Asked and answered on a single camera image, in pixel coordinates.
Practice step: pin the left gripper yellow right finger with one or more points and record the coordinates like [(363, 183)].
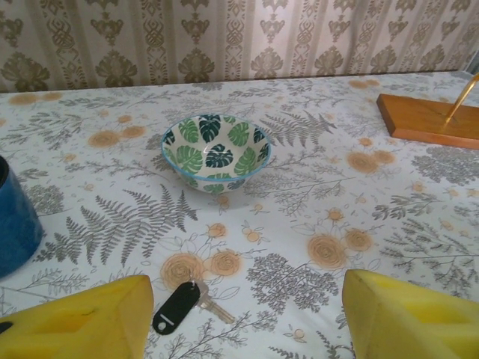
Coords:
[(411, 325)]

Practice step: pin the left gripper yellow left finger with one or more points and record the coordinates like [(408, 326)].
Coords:
[(75, 329)]

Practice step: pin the key with black tag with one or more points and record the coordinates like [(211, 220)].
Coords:
[(176, 306)]

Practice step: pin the dark blue enamel mug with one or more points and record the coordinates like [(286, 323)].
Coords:
[(16, 232)]

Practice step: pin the floral patterned tablecloth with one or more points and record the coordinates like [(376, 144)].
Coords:
[(299, 187)]

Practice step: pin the leaf pattern ceramic bowl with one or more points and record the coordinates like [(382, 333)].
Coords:
[(217, 157)]

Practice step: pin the aluminium frame post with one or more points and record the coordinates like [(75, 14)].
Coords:
[(473, 65)]

